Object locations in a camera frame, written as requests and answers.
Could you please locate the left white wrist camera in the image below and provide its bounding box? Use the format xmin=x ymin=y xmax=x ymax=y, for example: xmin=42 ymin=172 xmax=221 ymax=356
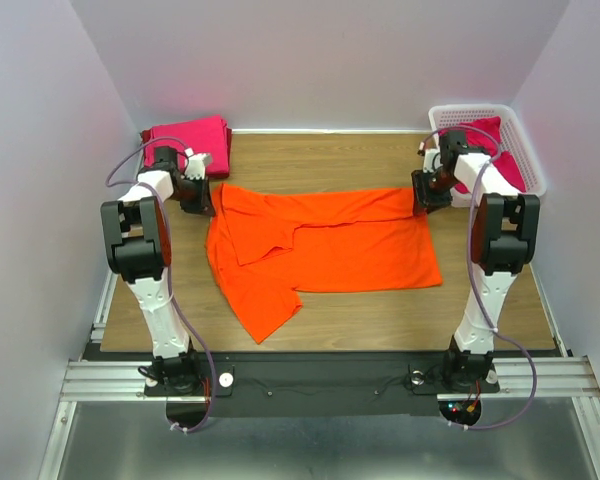
xmin=183 ymin=148 xmax=213 ymax=180

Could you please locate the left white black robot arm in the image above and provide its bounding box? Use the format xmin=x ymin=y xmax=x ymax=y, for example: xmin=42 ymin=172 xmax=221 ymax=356
xmin=100 ymin=145 xmax=215 ymax=395

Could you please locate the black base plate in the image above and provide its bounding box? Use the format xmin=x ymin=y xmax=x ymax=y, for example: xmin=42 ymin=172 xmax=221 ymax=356
xmin=79 ymin=350 xmax=501 ymax=419

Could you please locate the pink plastic basket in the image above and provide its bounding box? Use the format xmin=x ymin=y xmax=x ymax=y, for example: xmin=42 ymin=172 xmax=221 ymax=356
xmin=428 ymin=103 xmax=547 ymax=198

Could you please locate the orange t shirt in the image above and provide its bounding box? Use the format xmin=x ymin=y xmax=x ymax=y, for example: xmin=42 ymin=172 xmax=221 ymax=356
xmin=206 ymin=183 xmax=443 ymax=343

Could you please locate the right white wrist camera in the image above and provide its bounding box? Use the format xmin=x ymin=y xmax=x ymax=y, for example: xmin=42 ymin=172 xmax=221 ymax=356
xmin=418 ymin=143 xmax=441 ymax=173

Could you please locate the aluminium frame rail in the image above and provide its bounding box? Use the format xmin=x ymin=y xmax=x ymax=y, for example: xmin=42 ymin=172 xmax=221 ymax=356
xmin=37 ymin=134 xmax=600 ymax=480

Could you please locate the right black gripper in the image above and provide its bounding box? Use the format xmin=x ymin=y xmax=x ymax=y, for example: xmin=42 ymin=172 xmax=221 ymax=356
xmin=409 ymin=166 xmax=459 ymax=214

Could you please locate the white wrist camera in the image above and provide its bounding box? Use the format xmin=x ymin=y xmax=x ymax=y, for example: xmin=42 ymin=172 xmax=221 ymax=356
xmin=183 ymin=148 xmax=213 ymax=180
xmin=418 ymin=143 xmax=441 ymax=173

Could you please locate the folded dark red t shirt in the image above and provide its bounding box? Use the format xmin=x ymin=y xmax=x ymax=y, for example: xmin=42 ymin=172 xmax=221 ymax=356
xmin=139 ymin=125 xmax=233 ymax=181

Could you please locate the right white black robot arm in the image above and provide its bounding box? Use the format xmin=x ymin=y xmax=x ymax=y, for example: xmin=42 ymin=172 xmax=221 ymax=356
xmin=411 ymin=125 xmax=540 ymax=390

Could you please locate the crumpled pink t shirt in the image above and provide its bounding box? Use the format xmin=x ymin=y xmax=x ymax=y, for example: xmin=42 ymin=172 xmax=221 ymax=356
xmin=463 ymin=116 xmax=526 ymax=192

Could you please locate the folded pink t shirt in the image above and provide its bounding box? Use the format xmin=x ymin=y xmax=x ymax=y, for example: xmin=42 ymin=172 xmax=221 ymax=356
xmin=145 ymin=114 xmax=230 ymax=176

